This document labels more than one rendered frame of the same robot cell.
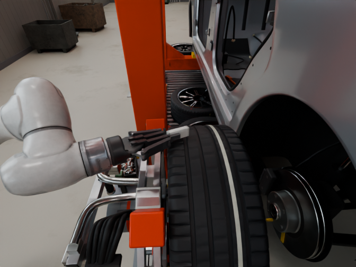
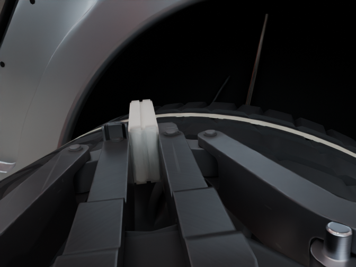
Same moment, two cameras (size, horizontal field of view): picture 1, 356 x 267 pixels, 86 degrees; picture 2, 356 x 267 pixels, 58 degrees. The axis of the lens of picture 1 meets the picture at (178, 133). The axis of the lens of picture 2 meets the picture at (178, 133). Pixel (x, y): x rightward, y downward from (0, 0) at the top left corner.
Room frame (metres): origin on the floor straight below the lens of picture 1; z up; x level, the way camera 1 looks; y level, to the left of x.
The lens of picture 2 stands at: (0.37, 0.16, 1.27)
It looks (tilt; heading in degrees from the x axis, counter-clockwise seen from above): 21 degrees down; 289
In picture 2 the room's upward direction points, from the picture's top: 5 degrees clockwise
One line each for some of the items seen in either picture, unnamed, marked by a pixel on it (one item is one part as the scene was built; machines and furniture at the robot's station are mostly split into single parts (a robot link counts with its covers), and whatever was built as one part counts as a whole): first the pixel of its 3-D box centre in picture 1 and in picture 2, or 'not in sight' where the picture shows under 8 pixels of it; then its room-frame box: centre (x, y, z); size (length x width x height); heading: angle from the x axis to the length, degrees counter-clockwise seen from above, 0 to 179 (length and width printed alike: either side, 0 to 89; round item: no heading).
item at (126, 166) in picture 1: (127, 169); not in sight; (0.89, 0.36, 0.51); 0.20 x 0.14 x 0.13; 11
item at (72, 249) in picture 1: (108, 212); not in sight; (0.29, 0.20, 1.03); 0.19 x 0.18 x 0.11; 93
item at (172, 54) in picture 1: (184, 55); not in sight; (2.82, -0.10, 0.69); 0.52 x 0.17 x 0.35; 93
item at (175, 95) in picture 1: (198, 105); not in sight; (1.97, -0.24, 0.39); 0.66 x 0.66 x 0.24
